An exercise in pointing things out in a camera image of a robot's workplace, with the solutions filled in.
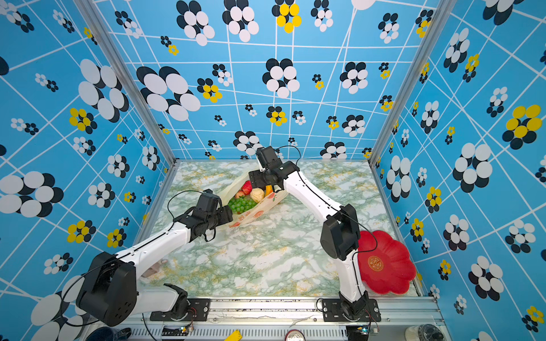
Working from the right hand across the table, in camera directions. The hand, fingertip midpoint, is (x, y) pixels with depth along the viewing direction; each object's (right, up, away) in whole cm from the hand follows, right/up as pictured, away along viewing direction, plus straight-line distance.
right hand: (263, 175), depth 89 cm
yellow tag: (-8, -53, -20) cm, 57 cm away
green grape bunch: (-11, -13, +9) cm, 20 cm away
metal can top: (+11, -46, -28) cm, 55 cm away
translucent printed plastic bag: (-15, -7, +2) cm, 17 cm away
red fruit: (-9, -6, +11) cm, 15 cm away
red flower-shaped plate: (+49, -36, -4) cm, 61 cm away
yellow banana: (+1, -7, +15) cm, 16 cm away
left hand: (-14, -15, 0) cm, 21 cm away
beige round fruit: (-4, -9, +11) cm, 14 cm away
